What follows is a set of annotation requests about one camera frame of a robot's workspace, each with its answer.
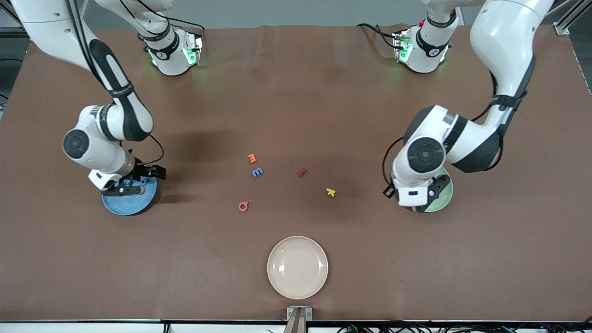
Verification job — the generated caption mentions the blue plate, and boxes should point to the blue plate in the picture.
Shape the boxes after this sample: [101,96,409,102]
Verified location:
[102,178,158,216]

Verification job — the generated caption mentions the cream plate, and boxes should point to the cream plate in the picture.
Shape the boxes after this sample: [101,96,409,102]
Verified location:
[267,236,329,300]

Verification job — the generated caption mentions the brown table cover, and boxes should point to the brown table cover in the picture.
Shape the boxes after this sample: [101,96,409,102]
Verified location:
[0,23,592,323]

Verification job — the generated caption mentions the white table edge panel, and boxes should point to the white table edge panel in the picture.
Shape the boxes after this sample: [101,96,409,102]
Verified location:
[0,321,592,333]

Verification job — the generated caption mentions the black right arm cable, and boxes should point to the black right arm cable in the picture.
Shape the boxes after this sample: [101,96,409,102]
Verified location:
[65,0,166,166]

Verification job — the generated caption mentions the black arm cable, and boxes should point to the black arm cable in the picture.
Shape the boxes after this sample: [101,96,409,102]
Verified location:
[382,69,499,186]
[65,0,166,166]

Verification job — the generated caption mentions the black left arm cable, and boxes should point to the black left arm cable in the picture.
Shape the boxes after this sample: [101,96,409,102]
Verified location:
[382,69,499,186]

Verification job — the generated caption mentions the black right base cable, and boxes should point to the black right base cable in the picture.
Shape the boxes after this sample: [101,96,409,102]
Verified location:
[164,16,205,37]

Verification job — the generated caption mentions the black base cable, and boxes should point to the black base cable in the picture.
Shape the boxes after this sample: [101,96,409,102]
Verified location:
[356,22,401,50]
[164,16,205,37]

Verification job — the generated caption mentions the grey metal camera bracket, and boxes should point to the grey metal camera bracket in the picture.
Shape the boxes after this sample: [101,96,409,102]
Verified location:
[286,306,313,333]

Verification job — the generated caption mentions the black cable bundle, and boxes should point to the black cable bundle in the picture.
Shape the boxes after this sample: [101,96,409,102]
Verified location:
[338,321,592,333]

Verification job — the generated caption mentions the black left base cable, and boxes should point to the black left base cable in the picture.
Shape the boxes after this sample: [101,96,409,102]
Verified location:
[356,22,401,50]

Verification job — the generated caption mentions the aluminium frame post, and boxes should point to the aluminium frame post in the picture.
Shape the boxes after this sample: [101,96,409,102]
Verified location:
[553,0,592,36]

